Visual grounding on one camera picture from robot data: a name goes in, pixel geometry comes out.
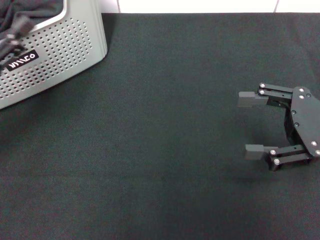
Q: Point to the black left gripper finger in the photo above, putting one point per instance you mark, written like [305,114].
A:
[24,26]

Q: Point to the black tablecloth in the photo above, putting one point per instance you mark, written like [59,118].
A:
[160,150]

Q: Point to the grey perforated storage box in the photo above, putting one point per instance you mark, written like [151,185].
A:
[65,50]

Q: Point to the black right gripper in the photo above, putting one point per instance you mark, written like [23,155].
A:
[303,117]

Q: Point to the dark cloth box liner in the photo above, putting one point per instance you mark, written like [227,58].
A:
[37,10]

